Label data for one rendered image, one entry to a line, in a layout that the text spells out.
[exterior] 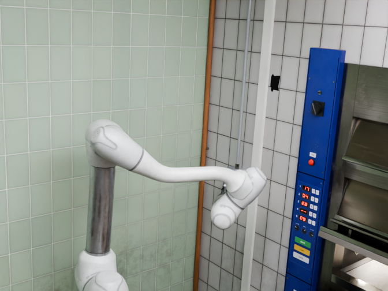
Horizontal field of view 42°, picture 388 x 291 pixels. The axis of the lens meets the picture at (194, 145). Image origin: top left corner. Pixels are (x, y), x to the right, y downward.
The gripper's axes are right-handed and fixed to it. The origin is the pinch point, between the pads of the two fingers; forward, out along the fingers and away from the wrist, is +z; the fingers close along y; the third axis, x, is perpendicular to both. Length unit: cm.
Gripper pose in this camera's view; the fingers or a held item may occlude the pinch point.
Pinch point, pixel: (225, 188)
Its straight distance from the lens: 243.3
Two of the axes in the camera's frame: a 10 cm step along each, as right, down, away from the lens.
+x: 9.9, 0.7, -0.7
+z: 0.9, -2.4, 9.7
